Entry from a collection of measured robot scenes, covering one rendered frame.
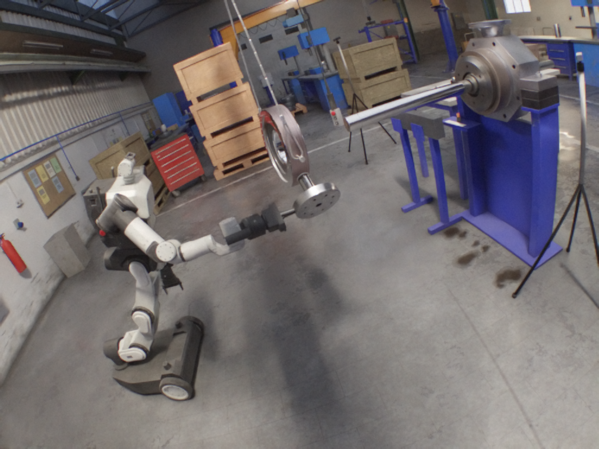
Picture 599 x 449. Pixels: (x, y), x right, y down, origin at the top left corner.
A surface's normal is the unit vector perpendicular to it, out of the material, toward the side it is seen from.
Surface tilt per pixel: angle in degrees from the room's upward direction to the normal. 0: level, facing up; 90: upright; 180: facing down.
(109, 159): 90
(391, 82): 90
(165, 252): 67
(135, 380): 0
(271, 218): 41
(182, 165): 90
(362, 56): 90
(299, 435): 0
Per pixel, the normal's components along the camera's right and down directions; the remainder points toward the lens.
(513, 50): -0.07, -0.29
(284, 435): -0.33, -0.82
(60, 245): 0.30, 0.43
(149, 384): 0.07, 0.48
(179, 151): 0.49, 0.28
